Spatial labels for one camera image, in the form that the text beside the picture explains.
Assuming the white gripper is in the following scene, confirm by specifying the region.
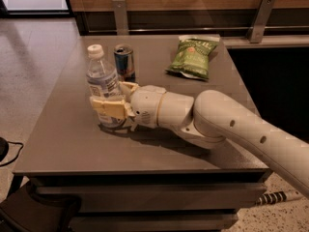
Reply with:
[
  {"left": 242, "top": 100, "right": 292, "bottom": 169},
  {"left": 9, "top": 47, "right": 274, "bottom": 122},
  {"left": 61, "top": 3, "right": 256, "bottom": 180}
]
[{"left": 90, "top": 81, "right": 166, "bottom": 129}]

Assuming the clear plastic water bottle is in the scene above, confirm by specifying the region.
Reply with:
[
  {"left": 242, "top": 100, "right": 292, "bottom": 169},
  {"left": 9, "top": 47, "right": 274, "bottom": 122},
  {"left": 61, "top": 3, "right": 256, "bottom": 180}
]
[{"left": 86, "top": 44, "right": 125, "bottom": 129}]

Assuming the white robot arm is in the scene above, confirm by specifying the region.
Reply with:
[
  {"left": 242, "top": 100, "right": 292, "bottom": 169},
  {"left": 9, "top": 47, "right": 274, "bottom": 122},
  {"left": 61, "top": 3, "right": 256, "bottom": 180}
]
[{"left": 90, "top": 82, "right": 309, "bottom": 197}]

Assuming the blue silver energy drink can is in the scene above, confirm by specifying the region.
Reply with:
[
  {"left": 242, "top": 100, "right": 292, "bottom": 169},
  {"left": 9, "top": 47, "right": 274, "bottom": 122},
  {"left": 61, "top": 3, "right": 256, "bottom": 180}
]
[{"left": 114, "top": 43, "right": 135, "bottom": 82}]

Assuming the green chip bag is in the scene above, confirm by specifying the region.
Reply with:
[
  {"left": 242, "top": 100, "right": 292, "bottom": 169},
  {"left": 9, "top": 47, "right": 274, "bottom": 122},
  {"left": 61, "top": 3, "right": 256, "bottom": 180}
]
[{"left": 166, "top": 35, "right": 219, "bottom": 81}]

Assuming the grey drawer cabinet table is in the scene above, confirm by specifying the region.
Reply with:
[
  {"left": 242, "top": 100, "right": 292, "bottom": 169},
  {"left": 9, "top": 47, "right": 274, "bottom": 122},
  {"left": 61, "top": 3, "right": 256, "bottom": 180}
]
[{"left": 14, "top": 35, "right": 270, "bottom": 232}]

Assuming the black round object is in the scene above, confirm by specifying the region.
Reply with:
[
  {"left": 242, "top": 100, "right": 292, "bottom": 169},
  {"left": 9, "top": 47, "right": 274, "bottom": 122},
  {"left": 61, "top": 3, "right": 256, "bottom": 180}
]
[{"left": 0, "top": 137, "right": 9, "bottom": 161}]

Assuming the black bag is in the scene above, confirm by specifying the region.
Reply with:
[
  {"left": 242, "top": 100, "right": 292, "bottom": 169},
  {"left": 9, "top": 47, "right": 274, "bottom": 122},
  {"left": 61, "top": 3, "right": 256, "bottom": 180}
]
[{"left": 0, "top": 182, "right": 81, "bottom": 232}]

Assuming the striped black white rod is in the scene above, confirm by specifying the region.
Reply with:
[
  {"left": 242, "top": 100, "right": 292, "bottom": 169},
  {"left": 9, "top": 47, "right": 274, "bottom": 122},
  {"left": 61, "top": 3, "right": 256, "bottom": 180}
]
[{"left": 255, "top": 190, "right": 302, "bottom": 206}]

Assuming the left metal wall bracket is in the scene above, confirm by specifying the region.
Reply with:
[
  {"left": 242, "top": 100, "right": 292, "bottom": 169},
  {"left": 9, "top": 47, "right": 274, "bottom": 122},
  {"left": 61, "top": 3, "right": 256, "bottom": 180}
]
[{"left": 112, "top": 0, "right": 129, "bottom": 36}]

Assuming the metal wall bracket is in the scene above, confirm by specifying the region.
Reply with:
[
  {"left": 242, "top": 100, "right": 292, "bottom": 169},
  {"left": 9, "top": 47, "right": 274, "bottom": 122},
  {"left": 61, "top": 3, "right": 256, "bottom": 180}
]
[
  {"left": 112, "top": 0, "right": 129, "bottom": 36},
  {"left": 247, "top": 0, "right": 276, "bottom": 44}
]

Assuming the black cable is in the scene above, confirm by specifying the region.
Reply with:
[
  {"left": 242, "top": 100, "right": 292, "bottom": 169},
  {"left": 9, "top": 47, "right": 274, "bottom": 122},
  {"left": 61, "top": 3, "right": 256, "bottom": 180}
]
[{"left": 0, "top": 140, "right": 25, "bottom": 168}]

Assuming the right metal wall bracket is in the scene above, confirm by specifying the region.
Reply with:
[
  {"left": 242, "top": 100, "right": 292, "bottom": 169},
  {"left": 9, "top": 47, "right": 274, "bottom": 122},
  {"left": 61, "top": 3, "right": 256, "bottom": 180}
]
[{"left": 247, "top": 0, "right": 276, "bottom": 44}]

